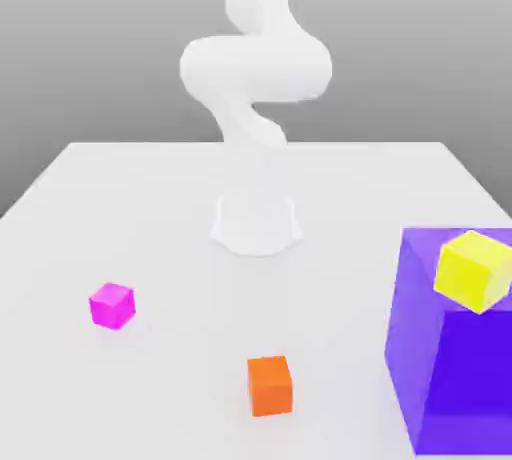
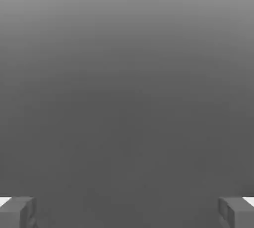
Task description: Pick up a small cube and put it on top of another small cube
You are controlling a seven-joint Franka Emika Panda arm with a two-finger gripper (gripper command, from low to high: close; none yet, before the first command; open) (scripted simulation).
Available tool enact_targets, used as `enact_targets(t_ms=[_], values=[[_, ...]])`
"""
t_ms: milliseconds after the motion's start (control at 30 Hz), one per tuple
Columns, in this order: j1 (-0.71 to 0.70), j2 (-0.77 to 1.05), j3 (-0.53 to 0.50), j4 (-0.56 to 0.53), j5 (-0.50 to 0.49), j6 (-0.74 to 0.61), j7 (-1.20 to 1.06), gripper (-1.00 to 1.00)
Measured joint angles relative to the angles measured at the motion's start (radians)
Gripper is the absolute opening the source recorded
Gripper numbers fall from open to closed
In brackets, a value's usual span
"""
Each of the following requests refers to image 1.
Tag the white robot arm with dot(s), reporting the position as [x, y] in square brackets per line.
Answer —
[256, 68]

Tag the small magenta cube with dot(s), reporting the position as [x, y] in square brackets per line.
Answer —
[112, 306]

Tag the small orange cube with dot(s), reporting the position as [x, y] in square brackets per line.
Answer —
[270, 386]

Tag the small yellow cube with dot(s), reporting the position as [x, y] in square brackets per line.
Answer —
[468, 274]

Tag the large purple box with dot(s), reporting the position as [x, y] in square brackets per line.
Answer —
[460, 380]

